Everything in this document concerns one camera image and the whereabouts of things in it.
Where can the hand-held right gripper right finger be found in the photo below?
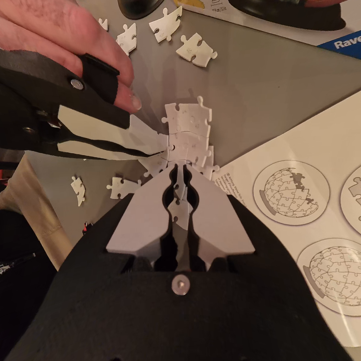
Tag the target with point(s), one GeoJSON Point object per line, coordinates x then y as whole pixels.
{"type": "Point", "coordinates": [222, 222]}

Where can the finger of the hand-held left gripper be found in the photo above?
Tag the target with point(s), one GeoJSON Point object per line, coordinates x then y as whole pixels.
{"type": "Point", "coordinates": [112, 132]}
{"type": "Point", "coordinates": [84, 149]}

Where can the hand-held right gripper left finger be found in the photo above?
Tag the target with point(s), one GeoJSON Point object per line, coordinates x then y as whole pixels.
{"type": "Point", "coordinates": [143, 222]}

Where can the assembled white puzzle ball section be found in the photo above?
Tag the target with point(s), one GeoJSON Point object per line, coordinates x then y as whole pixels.
{"type": "Point", "coordinates": [189, 127]}

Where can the white puzzle pieces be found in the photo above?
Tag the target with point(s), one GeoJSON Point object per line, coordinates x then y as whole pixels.
{"type": "Point", "coordinates": [194, 50]}

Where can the black round puzzle stand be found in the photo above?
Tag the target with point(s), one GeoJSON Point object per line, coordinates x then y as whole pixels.
{"type": "Point", "coordinates": [141, 8]}

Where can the blue puzzle box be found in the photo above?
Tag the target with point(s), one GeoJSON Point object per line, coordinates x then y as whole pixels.
{"type": "Point", "coordinates": [282, 17]}

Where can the person's left hand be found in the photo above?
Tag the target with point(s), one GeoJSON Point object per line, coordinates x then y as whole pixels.
{"type": "Point", "coordinates": [56, 25]}

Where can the white instruction leaflet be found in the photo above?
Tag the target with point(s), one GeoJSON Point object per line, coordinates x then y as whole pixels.
{"type": "Point", "coordinates": [282, 248]}

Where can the person's beige trousers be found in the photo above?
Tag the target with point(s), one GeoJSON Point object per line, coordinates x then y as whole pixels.
{"type": "Point", "coordinates": [33, 211]}

